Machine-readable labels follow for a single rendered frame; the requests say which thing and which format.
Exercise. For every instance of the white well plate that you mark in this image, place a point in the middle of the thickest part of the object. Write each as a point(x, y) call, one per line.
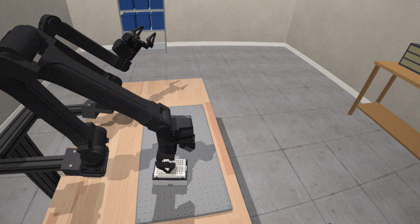
point(177, 172)

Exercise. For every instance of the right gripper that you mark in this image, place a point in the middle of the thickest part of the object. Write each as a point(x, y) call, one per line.
point(161, 155)

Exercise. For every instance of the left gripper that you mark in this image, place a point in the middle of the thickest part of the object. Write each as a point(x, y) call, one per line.
point(149, 42)

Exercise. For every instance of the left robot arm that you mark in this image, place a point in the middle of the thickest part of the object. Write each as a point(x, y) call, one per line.
point(52, 25)

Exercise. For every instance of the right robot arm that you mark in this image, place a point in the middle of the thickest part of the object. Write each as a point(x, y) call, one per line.
point(19, 76)

